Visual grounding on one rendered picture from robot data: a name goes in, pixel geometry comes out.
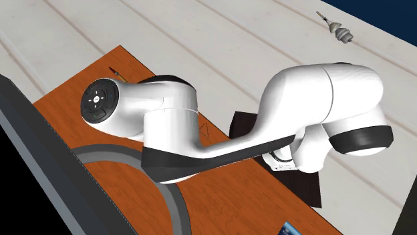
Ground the orange wooden table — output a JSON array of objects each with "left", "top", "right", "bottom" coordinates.
[{"left": 32, "top": 45, "right": 343, "bottom": 235}]

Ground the thin brown paintbrush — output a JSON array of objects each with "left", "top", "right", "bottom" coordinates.
[{"left": 108, "top": 66, "right": 129, "bottom": 83}]

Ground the dark robot stand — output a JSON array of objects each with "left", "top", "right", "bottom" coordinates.
[{"left": 229, "top": 111, "right": 323, "bottom": 209}]

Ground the blue flat box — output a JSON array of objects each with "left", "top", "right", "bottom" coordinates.
[{"left": 277, "top": 221, "right": 303, "bottom": 235}]

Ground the grey ridged cone-shaped tool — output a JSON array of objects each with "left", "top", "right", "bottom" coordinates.
[{"left": 315, "top": 11, "right": 355, "bottom": 45}]

